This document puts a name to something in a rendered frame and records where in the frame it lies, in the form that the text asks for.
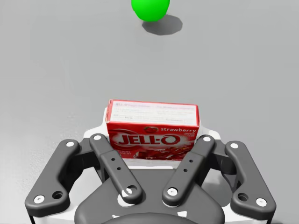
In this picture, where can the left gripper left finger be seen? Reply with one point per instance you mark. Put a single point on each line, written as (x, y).
(58, 168)

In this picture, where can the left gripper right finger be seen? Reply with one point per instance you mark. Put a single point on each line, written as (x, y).
(243, 170)

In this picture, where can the red carton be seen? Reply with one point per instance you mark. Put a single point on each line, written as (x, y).
(151, 140)

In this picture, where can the green ball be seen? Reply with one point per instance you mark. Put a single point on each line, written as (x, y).
(150, 9)

